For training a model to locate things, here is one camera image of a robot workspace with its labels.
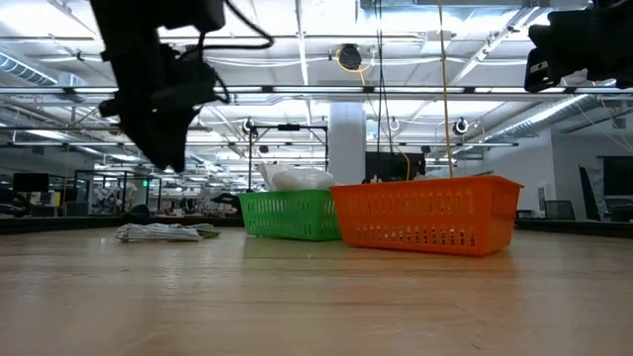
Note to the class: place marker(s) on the long ceiling light strip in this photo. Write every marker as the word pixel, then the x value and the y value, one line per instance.
pixel 346 90

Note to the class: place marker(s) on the white building column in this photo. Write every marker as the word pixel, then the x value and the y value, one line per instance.
pixel 346 143

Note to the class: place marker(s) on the black aluminium table frame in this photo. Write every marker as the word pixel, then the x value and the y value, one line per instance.
pixel 49 225

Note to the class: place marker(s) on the black desk monitor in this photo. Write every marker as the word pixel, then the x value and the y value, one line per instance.
pixel 30 183
pixel 618 175

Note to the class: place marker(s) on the dark mesh office chair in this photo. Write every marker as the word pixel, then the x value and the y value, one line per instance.
pixel 560 210

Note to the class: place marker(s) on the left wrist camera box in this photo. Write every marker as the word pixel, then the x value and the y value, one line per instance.
pixel 195 15

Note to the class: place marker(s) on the green plastic basket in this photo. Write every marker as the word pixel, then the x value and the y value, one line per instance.
pixel 292 215

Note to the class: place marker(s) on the silver ventilation duct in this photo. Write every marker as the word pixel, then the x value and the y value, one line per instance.
pixel 544 116

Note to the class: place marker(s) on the orange plastic basket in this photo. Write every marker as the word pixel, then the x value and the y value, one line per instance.
pixel 425 217

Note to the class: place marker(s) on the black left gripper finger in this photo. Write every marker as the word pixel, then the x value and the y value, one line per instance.
pixel 160 138

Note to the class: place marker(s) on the large black screen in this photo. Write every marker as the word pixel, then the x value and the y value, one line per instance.
pixel 395 167

